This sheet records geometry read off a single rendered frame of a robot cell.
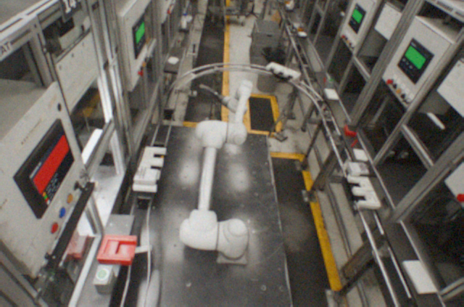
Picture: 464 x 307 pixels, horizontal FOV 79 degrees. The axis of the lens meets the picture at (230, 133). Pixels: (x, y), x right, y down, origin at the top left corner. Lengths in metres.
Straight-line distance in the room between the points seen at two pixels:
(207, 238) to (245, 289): 0.37
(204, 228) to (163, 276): 0.36
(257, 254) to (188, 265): 0.42
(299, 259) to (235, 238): 1.20
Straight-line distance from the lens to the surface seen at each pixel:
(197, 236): 1.67
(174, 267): 1.83
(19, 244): 1.03
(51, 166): 1.03
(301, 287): 2.66
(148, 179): 1.86
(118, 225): 1.72
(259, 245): 1.94
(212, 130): 1.72
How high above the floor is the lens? 2.36
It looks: 41 degrees down
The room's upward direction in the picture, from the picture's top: 10 degrees clockwise
